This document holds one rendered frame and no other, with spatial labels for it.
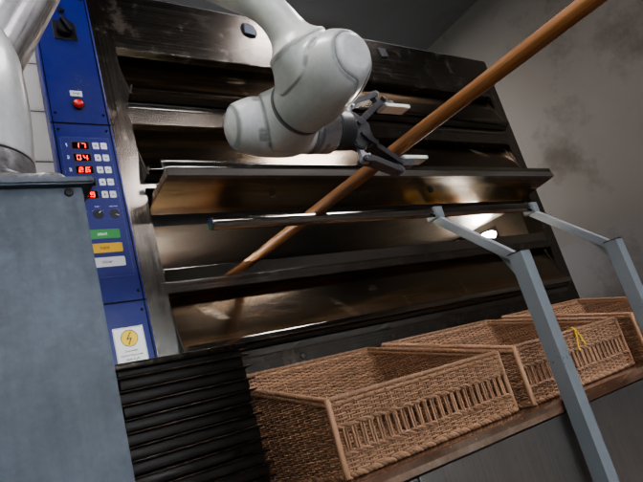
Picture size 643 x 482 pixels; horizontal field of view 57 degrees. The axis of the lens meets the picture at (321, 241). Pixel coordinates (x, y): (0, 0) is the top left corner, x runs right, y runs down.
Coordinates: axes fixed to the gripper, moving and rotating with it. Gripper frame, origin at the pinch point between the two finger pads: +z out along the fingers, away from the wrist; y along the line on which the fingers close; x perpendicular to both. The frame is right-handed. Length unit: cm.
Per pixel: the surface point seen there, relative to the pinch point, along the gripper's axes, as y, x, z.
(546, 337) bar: 47, -14, 39
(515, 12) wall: -185, -121, 297
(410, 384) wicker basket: 48, -21, -1
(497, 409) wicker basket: 60, -23, 23
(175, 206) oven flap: -17, -71, -23
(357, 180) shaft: 1.6, -18.1, -1.0
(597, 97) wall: -93, -92, 296
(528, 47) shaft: 1.8, 31.4, -1.0
